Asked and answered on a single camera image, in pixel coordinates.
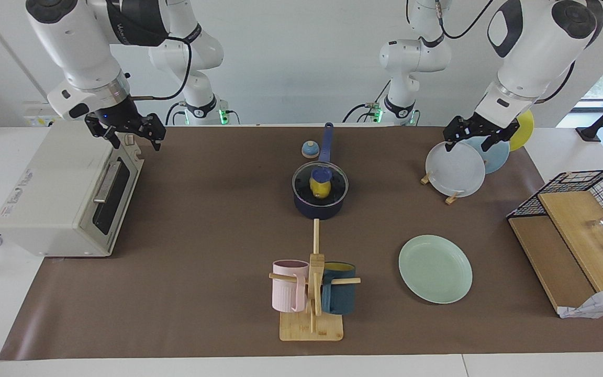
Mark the yellow lemon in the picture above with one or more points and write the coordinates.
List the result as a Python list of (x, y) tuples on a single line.
[(321, 191)]

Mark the wooden plate rack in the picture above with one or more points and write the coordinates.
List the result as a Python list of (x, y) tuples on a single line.
[(452, 199)]

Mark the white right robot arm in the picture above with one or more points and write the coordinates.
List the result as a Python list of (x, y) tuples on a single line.
[(81, 42)]

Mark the white power strip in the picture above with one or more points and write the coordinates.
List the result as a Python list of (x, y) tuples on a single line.
[(37, 112)]

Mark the pink ribbed mug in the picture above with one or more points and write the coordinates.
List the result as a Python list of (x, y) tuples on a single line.
[(287, 290)]

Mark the beige toaster oven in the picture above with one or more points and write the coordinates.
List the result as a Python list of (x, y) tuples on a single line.
[(50, 199)]

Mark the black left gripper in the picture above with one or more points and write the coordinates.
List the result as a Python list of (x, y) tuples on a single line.
[(477, 126)]

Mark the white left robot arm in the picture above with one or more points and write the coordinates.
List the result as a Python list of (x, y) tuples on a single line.
[(537, 47)]

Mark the yellow plate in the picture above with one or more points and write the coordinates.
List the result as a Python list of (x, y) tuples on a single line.
[(524, 131)]

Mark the brown table mat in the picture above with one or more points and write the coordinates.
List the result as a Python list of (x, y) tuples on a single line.
[(176, 293)]

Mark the small blue round timer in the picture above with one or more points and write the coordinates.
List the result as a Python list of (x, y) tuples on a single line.
[(310, 151)]

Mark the pale green plate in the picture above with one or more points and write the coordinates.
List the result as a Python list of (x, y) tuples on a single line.
[(435, 269)]

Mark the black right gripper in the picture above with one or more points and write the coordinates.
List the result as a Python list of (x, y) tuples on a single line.
[(129, 121)]

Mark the white checked cloth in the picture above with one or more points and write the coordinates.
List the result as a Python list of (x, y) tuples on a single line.
[(600, 305)]

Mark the light blue plate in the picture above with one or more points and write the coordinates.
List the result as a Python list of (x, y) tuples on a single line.
[(498, 157)]

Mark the wooden mug tree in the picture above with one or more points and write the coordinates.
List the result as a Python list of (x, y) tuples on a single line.
[(312, 327)]

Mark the dark blue mug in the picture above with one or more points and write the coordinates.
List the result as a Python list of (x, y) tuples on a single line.
[(339, 293)]

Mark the glass lid blue knob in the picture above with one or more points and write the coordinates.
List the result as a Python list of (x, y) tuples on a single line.
[(335, 183)]

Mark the grey plate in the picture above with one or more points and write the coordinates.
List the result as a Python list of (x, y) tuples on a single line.
[(455, 173)]

